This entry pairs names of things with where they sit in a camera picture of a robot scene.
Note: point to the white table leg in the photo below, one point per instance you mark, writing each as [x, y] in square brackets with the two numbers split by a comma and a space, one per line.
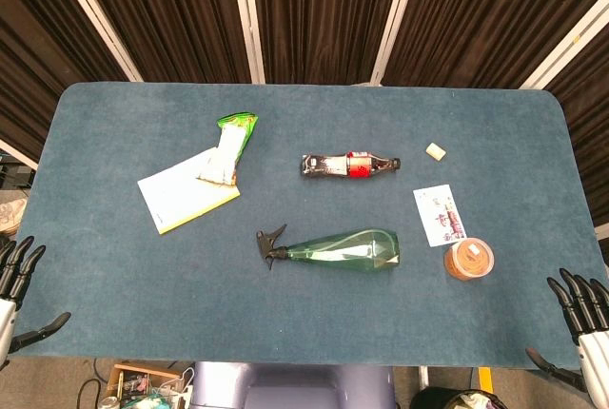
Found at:
[423, 376]

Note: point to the purple robot torso base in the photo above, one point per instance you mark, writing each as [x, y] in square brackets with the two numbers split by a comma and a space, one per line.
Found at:
[295, 387]

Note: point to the right black-fingered robot hand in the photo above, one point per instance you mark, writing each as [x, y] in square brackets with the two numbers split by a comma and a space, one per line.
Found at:
[595, 356]

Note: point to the cola bottle red label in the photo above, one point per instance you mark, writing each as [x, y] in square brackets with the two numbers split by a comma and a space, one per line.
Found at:
[333, 165]

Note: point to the black bag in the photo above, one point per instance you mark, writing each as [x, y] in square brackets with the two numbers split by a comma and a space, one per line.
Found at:
[438, 399]

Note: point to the round orange lidded container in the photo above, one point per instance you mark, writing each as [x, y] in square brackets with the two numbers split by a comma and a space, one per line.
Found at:
[468, 259]

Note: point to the blue felt table mat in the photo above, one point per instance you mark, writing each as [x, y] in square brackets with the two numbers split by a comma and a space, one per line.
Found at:
[143, 295]

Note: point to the yellow floor object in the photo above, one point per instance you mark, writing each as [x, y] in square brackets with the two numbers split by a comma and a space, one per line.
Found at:
[485, 378]

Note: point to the brown pleated curtain panel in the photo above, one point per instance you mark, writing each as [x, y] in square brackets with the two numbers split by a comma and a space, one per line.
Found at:
[490, 9]
[166, 14]
[38, 47]
[590, 104]
[323, 14]

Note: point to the green snack bag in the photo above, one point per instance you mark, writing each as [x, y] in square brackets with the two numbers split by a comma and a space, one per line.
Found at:
[230, 147]

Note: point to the cardboard box with clutter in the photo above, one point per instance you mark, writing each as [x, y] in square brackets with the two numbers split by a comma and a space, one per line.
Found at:
[138, 387]

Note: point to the white partition frame post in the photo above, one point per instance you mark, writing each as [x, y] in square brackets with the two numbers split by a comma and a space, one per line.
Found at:
[247, 14]
[397, 14]
[566, 50]
[16, 153]
[95, 14]

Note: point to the green spray bottle black nozzle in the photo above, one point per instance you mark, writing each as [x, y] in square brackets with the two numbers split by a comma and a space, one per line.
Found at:
[342, 252]

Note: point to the white notepad yellow edge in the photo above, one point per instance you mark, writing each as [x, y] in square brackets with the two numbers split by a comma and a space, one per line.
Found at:
[181, 195]

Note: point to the left black-fingered robot hand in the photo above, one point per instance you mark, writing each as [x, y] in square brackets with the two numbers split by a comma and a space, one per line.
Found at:
[8, 280]

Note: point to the small cream eraser block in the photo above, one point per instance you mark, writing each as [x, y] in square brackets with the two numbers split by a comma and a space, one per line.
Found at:
[436, 151]

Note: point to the white printed card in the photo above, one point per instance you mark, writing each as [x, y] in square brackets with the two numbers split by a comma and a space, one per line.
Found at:
[438, 214]

